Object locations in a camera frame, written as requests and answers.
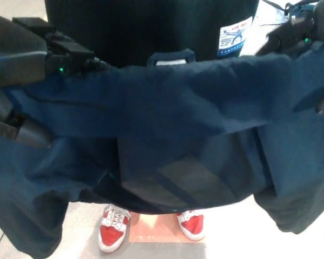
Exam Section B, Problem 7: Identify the red white right sneaker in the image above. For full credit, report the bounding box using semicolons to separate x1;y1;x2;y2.
98;204;132;253

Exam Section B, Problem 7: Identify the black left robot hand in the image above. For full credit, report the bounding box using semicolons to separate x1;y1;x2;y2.
0;15;109;149

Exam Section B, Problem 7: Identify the dark blue coat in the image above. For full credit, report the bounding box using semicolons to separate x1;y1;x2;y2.
0;48;324;259

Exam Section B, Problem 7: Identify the orange floor marker sheet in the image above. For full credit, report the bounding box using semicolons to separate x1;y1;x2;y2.
129;213;206;243

